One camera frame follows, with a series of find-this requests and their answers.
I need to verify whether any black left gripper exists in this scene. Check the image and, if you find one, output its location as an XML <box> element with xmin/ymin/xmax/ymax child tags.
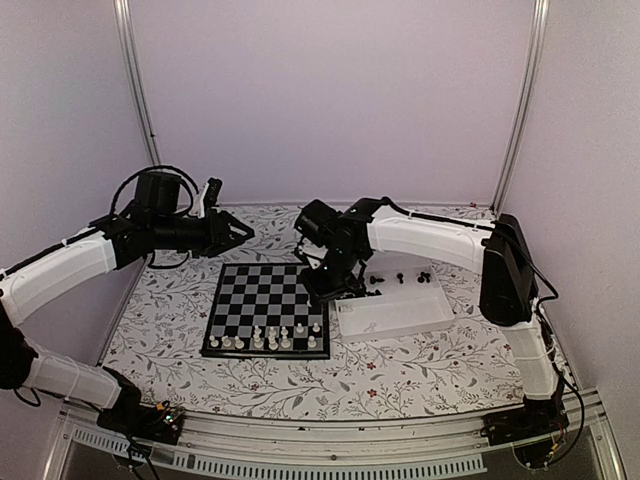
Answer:
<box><xmin>151</xmin><ymin>207</ymin><xmax>255</xmax><ymax>258</ymax></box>

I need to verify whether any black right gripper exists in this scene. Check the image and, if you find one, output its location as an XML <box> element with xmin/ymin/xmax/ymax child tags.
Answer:
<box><xmin>298</xmin><ymin>247</ymin><xmax>361</xmax><ymax>308</ymax></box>

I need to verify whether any white plastic tray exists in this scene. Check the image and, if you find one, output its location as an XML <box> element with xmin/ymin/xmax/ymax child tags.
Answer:
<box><xmin>334</xmin><ymin>253</ymin><xmax>454</xmax><ymax>342</ymax></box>

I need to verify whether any black grey chessboard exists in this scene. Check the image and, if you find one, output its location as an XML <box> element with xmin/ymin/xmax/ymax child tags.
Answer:
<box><xmin>201</xmin><ymin>262</ymin><xmax>331</xmax><ymax>360</ymax></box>

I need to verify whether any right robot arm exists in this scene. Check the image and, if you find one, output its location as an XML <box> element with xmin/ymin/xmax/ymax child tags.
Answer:
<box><xmin>294</xmin><ymin>197</ymin><xmax>573</xmax><ymax>436</ymax></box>

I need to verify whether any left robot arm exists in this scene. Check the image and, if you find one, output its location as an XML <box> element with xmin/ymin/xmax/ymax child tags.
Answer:
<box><xmin>1</xmin><ymin>165</ymin><xmax>255</xmax><ymax>434</ymax></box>

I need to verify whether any black chess pieces pile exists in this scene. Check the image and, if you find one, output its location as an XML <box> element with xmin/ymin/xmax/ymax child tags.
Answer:
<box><xmin>351</xmin><ymin>275</ymin><xmax>386</xmax><ymax>298</ymax></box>

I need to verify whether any black piece far apart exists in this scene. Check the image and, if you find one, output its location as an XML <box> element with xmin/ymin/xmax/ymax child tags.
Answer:
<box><xmin>417</xmin><ymin>272</ymin><xmax>431</xmax><ymax>283</ymax></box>

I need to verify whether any floral table mat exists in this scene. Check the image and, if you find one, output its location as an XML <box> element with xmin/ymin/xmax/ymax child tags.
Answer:
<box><xmin>102</xmin><ymin>205</ymin><xmax>523</xmax><ymax>421</ymax></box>

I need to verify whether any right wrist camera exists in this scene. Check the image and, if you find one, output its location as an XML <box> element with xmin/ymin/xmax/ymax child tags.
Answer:
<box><xmin>294</xmin><ymin>238</ymin><xmax>326</xmax><ymax>270</ymax></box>

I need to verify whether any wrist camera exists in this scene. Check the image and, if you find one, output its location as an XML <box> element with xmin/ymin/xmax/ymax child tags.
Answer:
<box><xmin>294</xmin><ymin>238</ymin><xmax>326</xmax><ymax>270</ymax></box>
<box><xmin>196</xmin><ymin>177</ymin><xmax>223</xmax><ymax>218</ymax></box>

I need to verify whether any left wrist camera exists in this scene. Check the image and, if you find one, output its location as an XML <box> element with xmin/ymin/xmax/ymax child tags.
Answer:
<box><xmin>196</xmin><ymin>177</ymin><xmax>223</xmax><ymax>218</ymax></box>

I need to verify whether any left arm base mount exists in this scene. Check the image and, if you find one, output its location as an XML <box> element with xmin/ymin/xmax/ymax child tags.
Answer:
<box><xmin>96</xmin><ymin>397</ymin><xmax>185</xmax><ymax>445</ymax></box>

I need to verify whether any aluminium front rail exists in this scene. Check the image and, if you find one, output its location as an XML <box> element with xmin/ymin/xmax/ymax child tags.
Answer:
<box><xmin>43</xmin><ymin>389</ymin><xmax>629</xmax><ymax>479</ymax></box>

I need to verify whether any left metal frame post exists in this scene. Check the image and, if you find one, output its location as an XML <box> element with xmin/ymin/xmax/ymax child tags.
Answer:
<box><xmin>113</xmin><ymin>0</ymin><xmax>162</xmax><ymax>166</ymax></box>

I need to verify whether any metal frame post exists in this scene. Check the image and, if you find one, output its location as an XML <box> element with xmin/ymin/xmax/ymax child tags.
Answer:
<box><xmin>491</xmin><ymin>0</ymin><xmax>551</xmax><ymax>215</ymax></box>
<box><xmin>113</xmin><ymin>0</ymin><xmax>162</xmax><ymax>166</ymax></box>

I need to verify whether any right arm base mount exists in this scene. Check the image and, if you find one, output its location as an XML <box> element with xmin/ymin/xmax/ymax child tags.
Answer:
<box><xmin>480</xmin><ymin>399</ymin><xmax>569</xmax><ymax>469</ymax></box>

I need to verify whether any right metal frame post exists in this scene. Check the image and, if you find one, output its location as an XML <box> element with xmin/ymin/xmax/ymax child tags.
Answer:
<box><xmin>491</xmin><ymin>0</ymin><xmax>551</xmax><ymax>215</ymax></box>

